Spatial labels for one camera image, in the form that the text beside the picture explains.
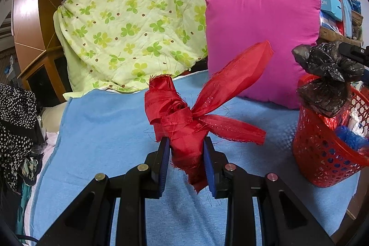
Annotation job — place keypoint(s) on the black plastic bag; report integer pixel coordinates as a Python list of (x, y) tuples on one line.
[(323, 93)]

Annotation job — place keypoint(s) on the wooden shelf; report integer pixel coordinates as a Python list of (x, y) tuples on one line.
[(337, 35)]

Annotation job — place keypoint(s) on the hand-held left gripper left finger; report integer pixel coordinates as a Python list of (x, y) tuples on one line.
[(163, 169)]

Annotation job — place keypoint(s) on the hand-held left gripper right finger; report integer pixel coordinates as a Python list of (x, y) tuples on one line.
[(210, 172)]

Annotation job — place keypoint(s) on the red cloth ribbon bundle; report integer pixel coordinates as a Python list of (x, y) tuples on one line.
[(178, 119)]

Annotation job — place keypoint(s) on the red plastic mesh basket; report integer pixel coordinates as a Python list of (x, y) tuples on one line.
[(314, 148)]

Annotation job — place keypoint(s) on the pink pillow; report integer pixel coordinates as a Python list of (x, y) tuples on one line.
[(259, 18)]

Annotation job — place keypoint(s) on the teal cloth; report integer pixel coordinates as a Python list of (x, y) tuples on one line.
[(23, 208)]

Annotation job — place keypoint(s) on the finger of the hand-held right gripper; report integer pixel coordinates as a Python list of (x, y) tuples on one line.
[(356, 53)]

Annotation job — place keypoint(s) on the blue plastic bag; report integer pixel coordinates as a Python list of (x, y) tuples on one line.
[(351, 138)]

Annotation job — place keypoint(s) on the dark patterned cloth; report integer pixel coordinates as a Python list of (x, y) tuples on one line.
[(31, 169)]

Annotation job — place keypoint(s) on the blue blanket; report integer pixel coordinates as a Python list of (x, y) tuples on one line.
[(101, 133)]

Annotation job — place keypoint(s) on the white plastic bag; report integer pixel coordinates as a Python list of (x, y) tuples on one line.
[(357, 125)]

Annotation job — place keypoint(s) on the green clover print quilt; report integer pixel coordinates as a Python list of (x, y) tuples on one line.
[(129, 18)]

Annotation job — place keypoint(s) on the cream pillow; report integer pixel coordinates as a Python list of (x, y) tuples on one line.
[(53, 116)]

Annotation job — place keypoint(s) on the wooden headboard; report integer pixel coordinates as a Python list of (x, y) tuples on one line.
[(28, 4)]

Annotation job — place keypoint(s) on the red plastic bag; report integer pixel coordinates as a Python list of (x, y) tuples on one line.
[(334, 122)]

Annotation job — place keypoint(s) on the light blue box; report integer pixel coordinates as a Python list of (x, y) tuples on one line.
[(328, 4)]

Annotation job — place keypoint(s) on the black white dotted garment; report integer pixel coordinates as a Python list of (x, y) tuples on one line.
[(14, 119)]

